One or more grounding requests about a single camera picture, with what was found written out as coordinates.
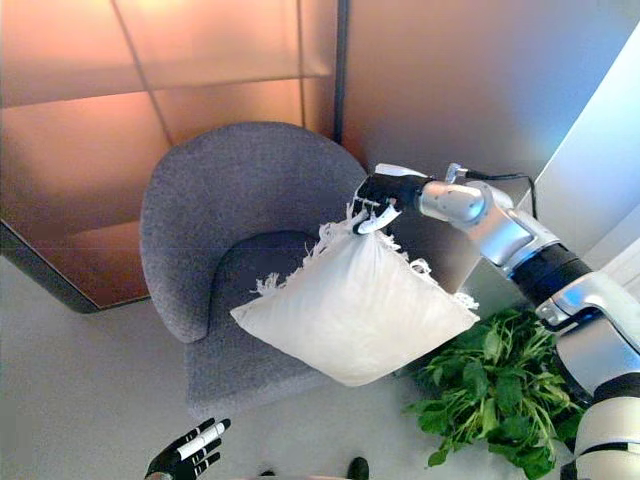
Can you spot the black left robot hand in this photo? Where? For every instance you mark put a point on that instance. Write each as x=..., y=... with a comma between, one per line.
x=187, y=452

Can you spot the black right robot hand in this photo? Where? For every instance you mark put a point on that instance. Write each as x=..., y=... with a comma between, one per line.
x=382, y=197

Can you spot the white fringed pillow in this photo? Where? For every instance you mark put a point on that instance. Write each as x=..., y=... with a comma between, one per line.
x=357, y=310

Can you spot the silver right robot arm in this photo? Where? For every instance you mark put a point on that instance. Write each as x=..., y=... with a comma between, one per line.
x=545, y=300

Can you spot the grey fabric armchair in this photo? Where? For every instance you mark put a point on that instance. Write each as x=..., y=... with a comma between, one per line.
x=235, y=260

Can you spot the black robot foot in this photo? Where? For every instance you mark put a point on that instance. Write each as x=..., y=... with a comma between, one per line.
x=358, y=468

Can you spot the green leafy plant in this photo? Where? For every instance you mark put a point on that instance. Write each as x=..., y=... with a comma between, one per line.
x=492, y=395

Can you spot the dark metal partition frame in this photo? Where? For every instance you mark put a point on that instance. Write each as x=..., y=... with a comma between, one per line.
x=200, y=150

